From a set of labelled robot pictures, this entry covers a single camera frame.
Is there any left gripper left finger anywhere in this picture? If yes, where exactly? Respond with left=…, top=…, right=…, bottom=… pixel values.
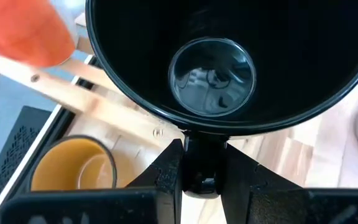
left=0, top=139, right=185, bottom=224

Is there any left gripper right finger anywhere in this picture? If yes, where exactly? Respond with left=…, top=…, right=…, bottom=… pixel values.
left=221, top=143, right=358, bottom=224

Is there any yellow enamel mug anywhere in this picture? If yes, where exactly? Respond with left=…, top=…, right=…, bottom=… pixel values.
left=29, top=134, right=118, bottom=192

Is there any black glossy mug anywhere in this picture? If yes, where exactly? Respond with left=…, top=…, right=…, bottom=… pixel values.
left=85, top=0, right=358, bottom=200

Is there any orange mug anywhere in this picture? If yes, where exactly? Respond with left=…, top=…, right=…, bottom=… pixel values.
left=0, top=0, right=76, bottom=68

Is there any black keyboard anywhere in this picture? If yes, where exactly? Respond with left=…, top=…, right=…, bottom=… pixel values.
left=0, top=105, right=53, bottom=220

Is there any wooden slatted rack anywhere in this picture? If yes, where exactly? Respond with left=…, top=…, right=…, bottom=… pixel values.
left=0, top=12, right=185, bottom=149

